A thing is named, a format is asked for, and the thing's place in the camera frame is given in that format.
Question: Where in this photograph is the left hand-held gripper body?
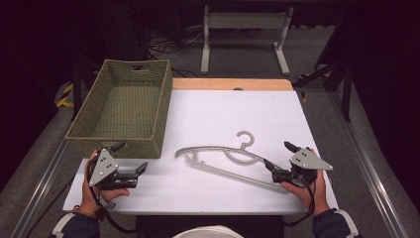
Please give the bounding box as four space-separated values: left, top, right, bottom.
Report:
88 148 139 191

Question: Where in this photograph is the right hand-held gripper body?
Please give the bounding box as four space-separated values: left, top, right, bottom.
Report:
271 147 334 188

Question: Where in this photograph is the green woven basket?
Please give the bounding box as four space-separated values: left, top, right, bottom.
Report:
64 59 173 160

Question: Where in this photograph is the grey plastic clothes hanger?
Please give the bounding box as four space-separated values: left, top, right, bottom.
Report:
174 130 290 194

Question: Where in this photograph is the person's left hand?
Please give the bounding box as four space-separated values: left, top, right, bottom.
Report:
78 150 131 216

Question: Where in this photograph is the person's right hand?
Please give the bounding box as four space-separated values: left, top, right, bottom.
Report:
280 170 331 218

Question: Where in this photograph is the person's dark torso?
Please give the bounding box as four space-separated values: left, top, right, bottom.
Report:
135 214 285 238

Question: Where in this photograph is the yellow black striped tape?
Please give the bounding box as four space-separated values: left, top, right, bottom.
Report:
55 82 75 109

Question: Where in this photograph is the black metal stand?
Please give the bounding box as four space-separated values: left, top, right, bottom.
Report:
292 59 354 124

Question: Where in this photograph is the white table mat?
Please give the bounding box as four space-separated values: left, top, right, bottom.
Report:
61 89 340 216

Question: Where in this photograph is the person's white cap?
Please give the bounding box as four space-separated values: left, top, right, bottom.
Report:
171 224 246 238

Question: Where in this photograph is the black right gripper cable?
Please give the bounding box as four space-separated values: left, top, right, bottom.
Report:
282 177 317 228

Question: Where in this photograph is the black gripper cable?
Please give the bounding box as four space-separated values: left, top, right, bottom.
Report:
86 158 138 234
282 177 317 228

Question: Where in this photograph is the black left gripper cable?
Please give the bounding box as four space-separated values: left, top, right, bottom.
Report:
86 158 138 234

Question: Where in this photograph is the aluminium floor rail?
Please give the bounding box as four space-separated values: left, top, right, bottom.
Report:
326 90 411 238
9 138 71 238

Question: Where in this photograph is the bundle of floor cables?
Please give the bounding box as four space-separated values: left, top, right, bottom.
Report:
147 29 206 62

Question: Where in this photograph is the white metal desk frame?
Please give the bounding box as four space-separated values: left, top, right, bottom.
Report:
200 4 295 76

